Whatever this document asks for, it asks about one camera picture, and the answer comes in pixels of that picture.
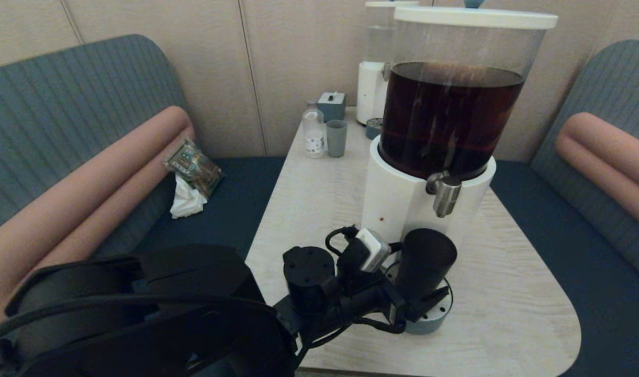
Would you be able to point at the white crumpled tissue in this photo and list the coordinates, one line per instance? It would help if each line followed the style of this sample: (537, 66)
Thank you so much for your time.
(186, 203)

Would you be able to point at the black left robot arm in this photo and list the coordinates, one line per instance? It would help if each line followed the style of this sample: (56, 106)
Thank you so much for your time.
(141, 314)

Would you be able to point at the white dispenser lid blue knob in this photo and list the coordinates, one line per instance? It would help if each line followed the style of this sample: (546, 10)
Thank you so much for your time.
(473, 19)

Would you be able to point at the large blue perforated drip tray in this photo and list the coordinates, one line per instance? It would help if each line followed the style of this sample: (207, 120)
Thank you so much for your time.
(434, 322)

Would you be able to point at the small white dispenser lid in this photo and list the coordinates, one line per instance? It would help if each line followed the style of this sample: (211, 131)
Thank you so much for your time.
(390, 5)

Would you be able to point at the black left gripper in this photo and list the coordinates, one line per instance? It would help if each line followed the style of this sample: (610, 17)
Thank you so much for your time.
(369, 298)

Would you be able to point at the blue-grey tissue box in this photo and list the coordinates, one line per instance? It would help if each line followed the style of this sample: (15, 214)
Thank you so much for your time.
(331, 107)

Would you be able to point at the pink cylindrical bolster cushion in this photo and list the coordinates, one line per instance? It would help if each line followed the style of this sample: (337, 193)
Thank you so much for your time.
(607, 156)
(89, 204)

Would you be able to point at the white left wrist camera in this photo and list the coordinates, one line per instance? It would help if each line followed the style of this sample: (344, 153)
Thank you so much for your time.
(374, 250)

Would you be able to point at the black plastic cup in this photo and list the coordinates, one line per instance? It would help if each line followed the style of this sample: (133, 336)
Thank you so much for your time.
(426, 262)

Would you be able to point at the large tea beverage dispenser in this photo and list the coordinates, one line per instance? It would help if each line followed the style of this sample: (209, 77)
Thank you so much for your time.
(403, 199)

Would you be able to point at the grey-blue plastic cup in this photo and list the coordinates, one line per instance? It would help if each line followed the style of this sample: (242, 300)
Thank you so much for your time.
(336, 139)

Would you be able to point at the small empty beverage dispenser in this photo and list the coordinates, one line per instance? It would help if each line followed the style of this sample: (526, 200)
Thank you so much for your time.
(370, 93)

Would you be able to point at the steel dispenser tap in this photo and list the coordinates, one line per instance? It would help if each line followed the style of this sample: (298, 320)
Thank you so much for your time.
(445, 196)

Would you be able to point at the green snack packet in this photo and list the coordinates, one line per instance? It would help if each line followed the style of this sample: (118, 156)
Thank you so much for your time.
(196, 166)

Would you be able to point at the small blue drip tray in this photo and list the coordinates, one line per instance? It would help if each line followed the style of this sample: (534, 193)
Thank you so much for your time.
(373, 129)

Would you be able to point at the teal upholstered booth sofa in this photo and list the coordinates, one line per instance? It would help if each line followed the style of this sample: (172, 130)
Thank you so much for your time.
(63, 99)
(612, 84)

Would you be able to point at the clear plastic bottle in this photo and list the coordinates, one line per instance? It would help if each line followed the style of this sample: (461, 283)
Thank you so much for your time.
(314, 135)

